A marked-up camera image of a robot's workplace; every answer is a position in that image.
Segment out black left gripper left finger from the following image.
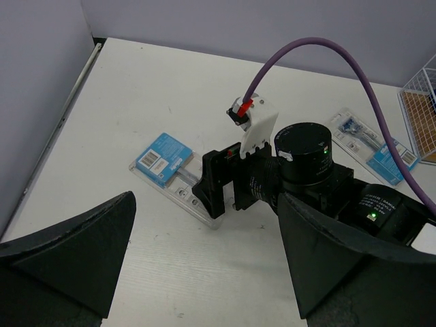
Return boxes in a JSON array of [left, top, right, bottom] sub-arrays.
[[1, 191, 136, 326]]

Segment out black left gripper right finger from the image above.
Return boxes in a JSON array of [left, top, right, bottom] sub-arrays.
[[277, 194, 435, 326]]

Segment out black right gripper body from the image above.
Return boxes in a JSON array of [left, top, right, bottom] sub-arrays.
[[192, 142, 281, 219]]

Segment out clear blister razor pack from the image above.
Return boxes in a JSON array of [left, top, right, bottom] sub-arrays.
[[326, 108, 404, 188], [129, 133, 222, 230]]

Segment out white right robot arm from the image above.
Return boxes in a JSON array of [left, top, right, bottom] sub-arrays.
[[192, 123, 435, 254]]

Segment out clear blister razor pack top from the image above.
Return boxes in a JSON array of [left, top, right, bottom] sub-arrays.
[[326, 108, 404, 188]]

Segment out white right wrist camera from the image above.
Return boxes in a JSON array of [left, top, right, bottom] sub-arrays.
[[227, 93, 279, 159]]

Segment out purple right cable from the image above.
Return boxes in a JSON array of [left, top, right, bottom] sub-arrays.
[[242, 36, 436, 215]]

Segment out white wire wooden shelf rack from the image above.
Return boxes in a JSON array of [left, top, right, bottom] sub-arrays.
[[398, 57, 435, 165]]

